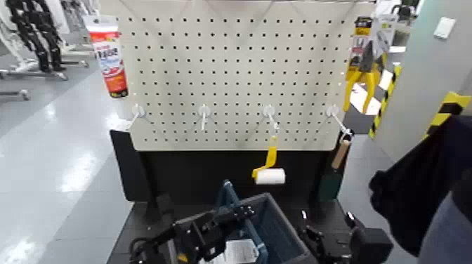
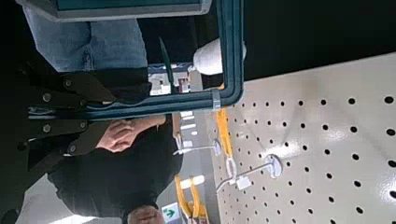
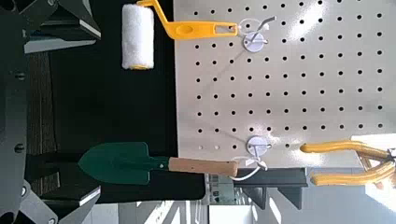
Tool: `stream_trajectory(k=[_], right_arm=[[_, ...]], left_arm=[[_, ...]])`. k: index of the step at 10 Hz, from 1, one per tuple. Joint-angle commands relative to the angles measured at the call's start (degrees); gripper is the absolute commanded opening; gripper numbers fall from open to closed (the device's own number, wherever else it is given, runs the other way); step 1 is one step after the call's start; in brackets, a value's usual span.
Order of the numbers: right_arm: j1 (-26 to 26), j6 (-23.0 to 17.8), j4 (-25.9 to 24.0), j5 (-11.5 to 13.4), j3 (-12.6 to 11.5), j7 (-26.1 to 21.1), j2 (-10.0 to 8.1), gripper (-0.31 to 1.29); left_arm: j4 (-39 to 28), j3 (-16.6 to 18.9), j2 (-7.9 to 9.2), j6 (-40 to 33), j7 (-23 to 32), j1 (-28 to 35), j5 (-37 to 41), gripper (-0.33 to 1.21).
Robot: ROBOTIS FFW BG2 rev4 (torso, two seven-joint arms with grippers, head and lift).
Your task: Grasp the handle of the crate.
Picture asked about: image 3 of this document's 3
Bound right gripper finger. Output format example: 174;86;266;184
18;0;103;54
18;182;103;224

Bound white printed label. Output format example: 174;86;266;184
207;174;235;205

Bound white round pegboard hook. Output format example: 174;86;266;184
237;16;277;54
245;134;273;172

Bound white perforated pegboard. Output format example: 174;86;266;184
173;0;396;169

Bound yellow handled white paint roller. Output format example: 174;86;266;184
120;0;239;71

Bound green trowel with wooden handle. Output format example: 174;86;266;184
77;141;269;187

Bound black metal frame bracket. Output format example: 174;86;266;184
233;167;309;211

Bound yellow handled pliers on card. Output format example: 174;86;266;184
299;139;396;189

